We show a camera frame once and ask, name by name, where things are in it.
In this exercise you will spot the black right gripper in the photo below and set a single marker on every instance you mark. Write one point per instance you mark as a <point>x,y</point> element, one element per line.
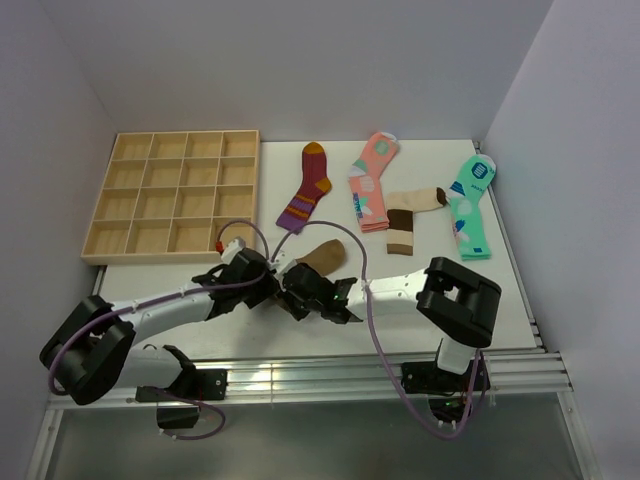
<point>299,314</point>

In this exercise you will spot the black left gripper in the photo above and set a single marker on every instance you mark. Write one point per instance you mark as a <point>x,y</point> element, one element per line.
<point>267,288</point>

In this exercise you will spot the tan brown ribbed sock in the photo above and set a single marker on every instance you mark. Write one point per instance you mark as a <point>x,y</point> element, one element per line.
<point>327,258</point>

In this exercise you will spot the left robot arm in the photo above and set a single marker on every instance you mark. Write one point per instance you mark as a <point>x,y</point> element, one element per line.
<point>98,345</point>

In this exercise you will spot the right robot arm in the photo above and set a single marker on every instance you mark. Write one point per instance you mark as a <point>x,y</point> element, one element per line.
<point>458,301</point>

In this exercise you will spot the maroon purple striped sock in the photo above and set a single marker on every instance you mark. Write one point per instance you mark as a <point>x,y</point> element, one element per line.
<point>314,186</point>

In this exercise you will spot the wooden compartment tray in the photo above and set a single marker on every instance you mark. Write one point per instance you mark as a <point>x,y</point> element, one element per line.
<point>175,197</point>

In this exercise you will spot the cream brown striped sock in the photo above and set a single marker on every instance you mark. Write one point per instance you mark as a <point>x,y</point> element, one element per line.
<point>401,208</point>

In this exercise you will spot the pink patterned sock pair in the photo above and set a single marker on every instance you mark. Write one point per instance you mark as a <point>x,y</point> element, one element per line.
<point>364,181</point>

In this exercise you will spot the mint green patterned sock pair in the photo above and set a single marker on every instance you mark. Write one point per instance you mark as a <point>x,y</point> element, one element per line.
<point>463,196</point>

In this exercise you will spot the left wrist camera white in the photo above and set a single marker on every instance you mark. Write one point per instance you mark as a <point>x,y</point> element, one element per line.
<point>229,251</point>

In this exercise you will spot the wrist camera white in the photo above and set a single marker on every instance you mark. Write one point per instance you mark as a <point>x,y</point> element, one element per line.
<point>281,264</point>
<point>229,251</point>

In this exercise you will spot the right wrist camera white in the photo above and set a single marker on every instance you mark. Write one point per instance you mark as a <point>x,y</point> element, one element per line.
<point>281,264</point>

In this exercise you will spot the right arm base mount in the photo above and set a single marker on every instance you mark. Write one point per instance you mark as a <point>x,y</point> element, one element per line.
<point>426,378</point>

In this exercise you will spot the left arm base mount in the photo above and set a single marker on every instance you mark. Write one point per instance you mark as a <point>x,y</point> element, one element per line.
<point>180,405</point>

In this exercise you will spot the aluminium rail frame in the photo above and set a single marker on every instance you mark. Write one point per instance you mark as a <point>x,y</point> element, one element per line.
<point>312,399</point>

